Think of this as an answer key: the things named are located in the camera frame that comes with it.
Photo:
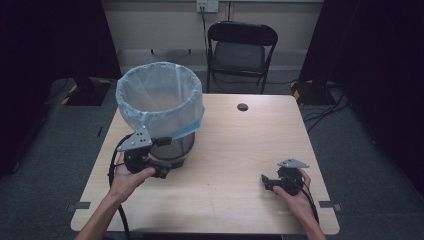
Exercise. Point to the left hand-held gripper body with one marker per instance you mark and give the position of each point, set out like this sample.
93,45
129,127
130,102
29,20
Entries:
138,156

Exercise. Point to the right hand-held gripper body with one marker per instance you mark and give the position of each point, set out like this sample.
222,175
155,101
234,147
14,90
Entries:
290,180

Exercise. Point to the metal mesh trash bin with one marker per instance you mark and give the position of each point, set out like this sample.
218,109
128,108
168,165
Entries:
176,148

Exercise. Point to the translucent plastic bin bag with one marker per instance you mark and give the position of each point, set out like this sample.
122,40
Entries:
160,100

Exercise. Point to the person's right hand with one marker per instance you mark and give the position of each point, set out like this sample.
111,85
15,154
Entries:
296,203

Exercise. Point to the person's left hand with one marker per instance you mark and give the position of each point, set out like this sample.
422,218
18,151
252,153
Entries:
128,185

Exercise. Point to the grey tape strip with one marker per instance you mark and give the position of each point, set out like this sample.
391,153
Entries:
328,205
80,205

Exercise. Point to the black stand base striped tape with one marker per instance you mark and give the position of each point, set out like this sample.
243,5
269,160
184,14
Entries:
311,93
86,91

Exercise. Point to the black folding chair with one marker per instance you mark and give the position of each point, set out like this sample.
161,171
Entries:
240,55

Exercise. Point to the dark curtain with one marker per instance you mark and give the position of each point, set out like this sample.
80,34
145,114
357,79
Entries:
376,66
50,50

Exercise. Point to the white wall outlet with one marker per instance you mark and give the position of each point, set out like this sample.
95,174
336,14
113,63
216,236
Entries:
207,5

